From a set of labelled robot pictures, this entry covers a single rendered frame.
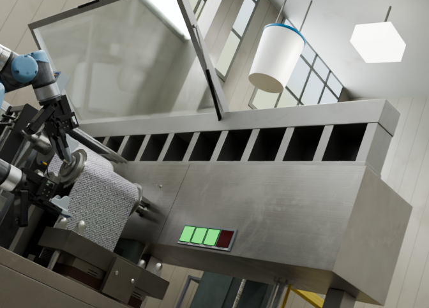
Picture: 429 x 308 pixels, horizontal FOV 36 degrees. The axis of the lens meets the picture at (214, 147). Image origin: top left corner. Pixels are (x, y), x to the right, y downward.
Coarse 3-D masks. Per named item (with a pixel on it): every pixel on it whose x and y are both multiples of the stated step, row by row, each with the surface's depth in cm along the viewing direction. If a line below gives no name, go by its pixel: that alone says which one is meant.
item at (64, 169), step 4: (72, 156) 218; (72, 160) 216; (76, 160) 217; (64, 164) 219; (72, 164) 215; (60, 168) 219; (64, 168) 218; (68, 168) 215; (72, 168) 215; (60, 172) 218; (64, 172) 216; (68, 172) 215; (64, 176) 216
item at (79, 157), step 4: (76, 152) 220; (76, 156) 218; (80, 156) 216; (80, 160) 215; (76, 164) 215; (80, 164) 215; (76, 168) 214; (72, 172) 214; (76, 172) 214; (60, 176) 219; (68, 176) 215; (72, 176) 214; (64, 180) 215; (68, 180) 214; (72, 184) 216; (136, 200) 228; (132, 208) 228
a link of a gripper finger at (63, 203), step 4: (64, 196) 207; (52, 200) 204; (56, 200) 205; (60, 200) 206; (64, 200) 207; (68, 200) 208; (56, 204) 205; (60, 204) 206; (64, 204) 207; (68, 204) 208; (64, 208) 207; (64, 212) 206; (68, 212) 207; (64, 216) 207; (68, 216) 208; (72, 216) 209
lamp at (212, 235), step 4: (208, 232) 205; (212, 232) 204; (216, 232) 202; (208, 236) 204; (212, 236) 203; (216, 236) 201; (204, 240) 204; (208, 240) 203; (212, 240) 202; (208, 244) 202; (212, 244) 201
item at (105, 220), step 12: (72, 192) 212; (84, 192) 215; (72, 204) 212; (84, 204) 215; (96, 204) 217; (108, 204) 220; (60, 216) 209; (84, 216) 214; (96, 216) 217; (108, 216) 220; (120, 216) 223; (72, 228) 212; (96, 228) 217; (108, 228) 220; (120, 228) 223; (96, 240) 217; (108, 240) 220
